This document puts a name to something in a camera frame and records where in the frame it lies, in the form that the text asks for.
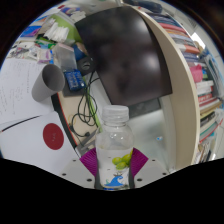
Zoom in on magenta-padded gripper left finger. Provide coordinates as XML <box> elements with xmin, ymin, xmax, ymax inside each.
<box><xmin>60</xmin><ymin>148</ymin><xmax>98</xmax><ymax>189</ymax></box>

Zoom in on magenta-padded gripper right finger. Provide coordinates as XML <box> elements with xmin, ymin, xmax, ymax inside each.
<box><xmin>130</xmin><ymin>148</ymin><xmax>169</xmax><ymax>189</ymax></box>

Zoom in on clear water bottle white cap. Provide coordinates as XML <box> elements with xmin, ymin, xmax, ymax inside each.
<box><xmin>94</xmin><ymin>104</ymin><xmax>135</xmax><ymax>191</ymax></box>

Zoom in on grey metal laptop stand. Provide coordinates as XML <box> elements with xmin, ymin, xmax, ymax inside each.
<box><xmin>78</xmin><ymin>128</ymin><xmax>101</xmax><ymax>158</ymax></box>

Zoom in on flat round red coaster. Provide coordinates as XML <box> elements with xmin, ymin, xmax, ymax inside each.
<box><xmin>42</xmin><ymin>122</ymin><xmax>65</xmax><ymax>151</ymax></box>

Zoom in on beige shelf with books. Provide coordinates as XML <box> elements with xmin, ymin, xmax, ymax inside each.
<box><xmin>133</xmin><ymin>0</ymin><xmax>224</xmax><ymax>171</ymax></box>

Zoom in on blue circuit board box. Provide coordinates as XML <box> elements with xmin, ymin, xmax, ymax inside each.
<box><xmin>63</xmin><ymin>69</ymin><xmax>87</xmax><ymax>92</ymax></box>

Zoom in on grey cup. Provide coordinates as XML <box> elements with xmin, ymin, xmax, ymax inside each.
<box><xmin>31</xmin><ymin>63</ymin><xmax>66</xmax><ymax>103</ymax></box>

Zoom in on printed white paper sheet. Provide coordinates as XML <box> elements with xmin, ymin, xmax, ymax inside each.
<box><xmin>0</xmin><ymin>58</ymin><xmax>56</xmax><ymax>126</ymax></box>

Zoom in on clear plastic box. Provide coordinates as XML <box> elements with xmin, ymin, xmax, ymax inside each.
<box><xmin>52</xmin><ymin>42</ymin><xmax>78</xmax><ymax>72</ymax></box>

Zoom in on black computer monitor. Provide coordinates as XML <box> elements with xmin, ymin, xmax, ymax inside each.
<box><xmin>73</xmin><ymin>5</ymin><xmax>174</xmax><ymax>108</ymax></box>

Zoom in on white tissue pack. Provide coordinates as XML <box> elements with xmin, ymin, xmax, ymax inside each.
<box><xmin>43</xmin><ymin>21</ymin><xmax>71</xmax><ymax>43</ymax></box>

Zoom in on black cables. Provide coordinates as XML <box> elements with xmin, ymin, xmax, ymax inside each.
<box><xmin>69</xmin><ymin>71</ymin><xmax>103</xmax><ymax>139</ymax></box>

